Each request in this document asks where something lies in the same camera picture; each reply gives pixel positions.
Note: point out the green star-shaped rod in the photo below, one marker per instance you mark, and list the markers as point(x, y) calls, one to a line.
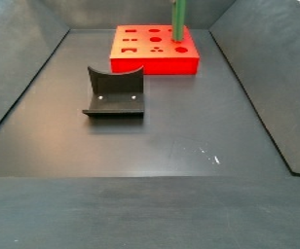
point(179, 19)

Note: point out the black curved holder bracket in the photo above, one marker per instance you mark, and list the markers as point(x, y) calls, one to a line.
point(117, 93)

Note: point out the red shape-sorter block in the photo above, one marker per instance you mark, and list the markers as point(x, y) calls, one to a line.
point(147, 46)

